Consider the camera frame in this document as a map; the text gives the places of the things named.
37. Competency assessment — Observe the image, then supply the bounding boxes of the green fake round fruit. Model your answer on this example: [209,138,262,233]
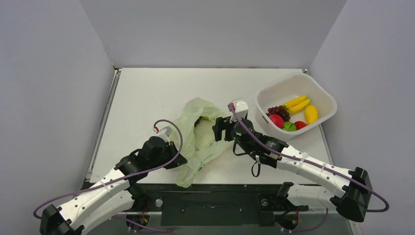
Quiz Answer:
[281,121,297,132]

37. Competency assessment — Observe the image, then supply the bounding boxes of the green plastic bag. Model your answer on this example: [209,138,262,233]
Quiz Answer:
[173,97,232,188]

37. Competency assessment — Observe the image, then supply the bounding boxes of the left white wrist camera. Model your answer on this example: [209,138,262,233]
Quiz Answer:
[156,126,172,142]

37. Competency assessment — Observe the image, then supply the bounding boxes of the white plastic basket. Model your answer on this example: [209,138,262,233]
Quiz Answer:
[254,72,338,141]

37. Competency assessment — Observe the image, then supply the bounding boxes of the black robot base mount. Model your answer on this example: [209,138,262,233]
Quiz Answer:
[119,183,309,232]

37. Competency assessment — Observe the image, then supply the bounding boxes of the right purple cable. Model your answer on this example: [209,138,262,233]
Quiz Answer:
[228,103,390,233]

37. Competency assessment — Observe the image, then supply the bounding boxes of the red fake apple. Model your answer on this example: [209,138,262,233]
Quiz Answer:
[269,114,284,129]

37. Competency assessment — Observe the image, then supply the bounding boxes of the lower yellow fake banana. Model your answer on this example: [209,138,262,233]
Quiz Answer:
[287,99,311,115]

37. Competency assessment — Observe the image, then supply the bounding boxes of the yellow fake mango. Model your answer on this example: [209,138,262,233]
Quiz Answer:
[304,105,319,124]

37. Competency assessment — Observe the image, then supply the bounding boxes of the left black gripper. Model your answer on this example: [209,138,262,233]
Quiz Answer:
[149,141,187,169]

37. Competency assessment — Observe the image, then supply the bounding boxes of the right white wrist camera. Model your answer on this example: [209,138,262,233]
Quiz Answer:
[229,99,249,123]

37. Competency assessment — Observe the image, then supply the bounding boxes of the red fake strawberry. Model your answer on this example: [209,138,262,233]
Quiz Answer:
[294,121,308,130]

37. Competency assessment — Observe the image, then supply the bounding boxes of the yellow fake banana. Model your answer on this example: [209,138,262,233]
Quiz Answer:
[287,99,311,115]
[282,95,307,110]

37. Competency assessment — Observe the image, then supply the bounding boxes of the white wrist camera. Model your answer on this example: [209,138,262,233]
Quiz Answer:
[229,99,249,123]
[156,126,172,142]

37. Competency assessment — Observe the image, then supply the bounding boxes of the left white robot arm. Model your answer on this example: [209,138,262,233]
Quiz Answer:
[40,136,187,235]

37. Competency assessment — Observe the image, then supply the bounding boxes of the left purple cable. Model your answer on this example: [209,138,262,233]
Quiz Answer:
[33,119,184,234]

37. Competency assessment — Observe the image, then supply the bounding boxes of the purple fake grapes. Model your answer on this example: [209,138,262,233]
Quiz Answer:
[267,106,291,122]

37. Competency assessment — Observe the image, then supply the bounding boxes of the upper yellow fake banana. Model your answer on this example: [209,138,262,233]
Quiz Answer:
[282,95,307,110]

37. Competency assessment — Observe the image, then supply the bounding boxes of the purple cable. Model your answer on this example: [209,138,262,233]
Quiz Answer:
[33,119,184,234]
[228,103,390,233]

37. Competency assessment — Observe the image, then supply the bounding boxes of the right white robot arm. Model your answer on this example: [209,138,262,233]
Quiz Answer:
[212,117,372,222]

